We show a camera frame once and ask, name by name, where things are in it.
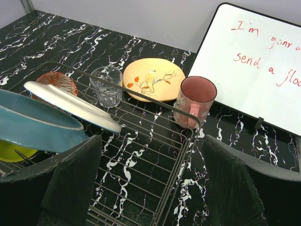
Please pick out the yellow green bowl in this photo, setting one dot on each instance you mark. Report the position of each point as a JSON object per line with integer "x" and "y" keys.
{"x": 8, "y": 154}

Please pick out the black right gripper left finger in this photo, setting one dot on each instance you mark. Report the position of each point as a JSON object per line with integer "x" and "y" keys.
{"x": 54, "y": 192}

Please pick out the white dry erase board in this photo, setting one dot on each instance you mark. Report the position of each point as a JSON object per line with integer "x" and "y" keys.
{"x": 254, "y": 60}

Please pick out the blue red patterned bowl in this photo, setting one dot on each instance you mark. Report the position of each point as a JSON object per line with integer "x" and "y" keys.
{"x": 59, "y": 80}

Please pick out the clear drinking glass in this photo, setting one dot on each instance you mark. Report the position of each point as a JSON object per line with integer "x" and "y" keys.
{"x": 104, "y": 78}

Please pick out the orange bird pattern plate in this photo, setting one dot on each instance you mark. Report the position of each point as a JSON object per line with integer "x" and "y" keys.
{"x": 156, "y": 78}

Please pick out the pink ceramic mug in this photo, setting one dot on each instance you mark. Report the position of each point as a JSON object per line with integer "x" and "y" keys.
{"x": 196, "y": 96}

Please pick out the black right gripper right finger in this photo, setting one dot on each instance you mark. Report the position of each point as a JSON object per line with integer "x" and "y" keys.
{"x": 245, "y": 191}

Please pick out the teal scalloped plate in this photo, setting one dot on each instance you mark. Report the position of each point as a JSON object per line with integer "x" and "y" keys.
{"x": 33, "y": 124}

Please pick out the black wire dish rack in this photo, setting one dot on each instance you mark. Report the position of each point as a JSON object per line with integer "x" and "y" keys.
{"x": 140, "y": 167}

